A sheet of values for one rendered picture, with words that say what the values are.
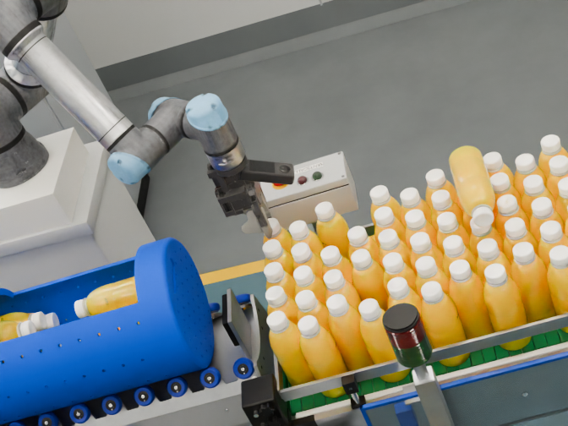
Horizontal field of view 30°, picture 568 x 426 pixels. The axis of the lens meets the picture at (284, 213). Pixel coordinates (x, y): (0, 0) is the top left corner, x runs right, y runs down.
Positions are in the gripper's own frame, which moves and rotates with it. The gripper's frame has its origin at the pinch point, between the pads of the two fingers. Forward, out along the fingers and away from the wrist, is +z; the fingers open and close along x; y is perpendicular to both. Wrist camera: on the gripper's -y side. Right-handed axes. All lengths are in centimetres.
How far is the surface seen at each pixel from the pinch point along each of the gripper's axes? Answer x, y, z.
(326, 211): 1.6, -12.9, -0.7
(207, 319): 13.2, 18.5, 9.4
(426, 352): 55, -28, -9
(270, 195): -9.3, -0.8, -0.8
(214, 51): -259, 51, 101
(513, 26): -213, -81, 109
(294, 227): 3.7, -5.5, -0.7
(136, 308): 25.7, 25.7, -10.7
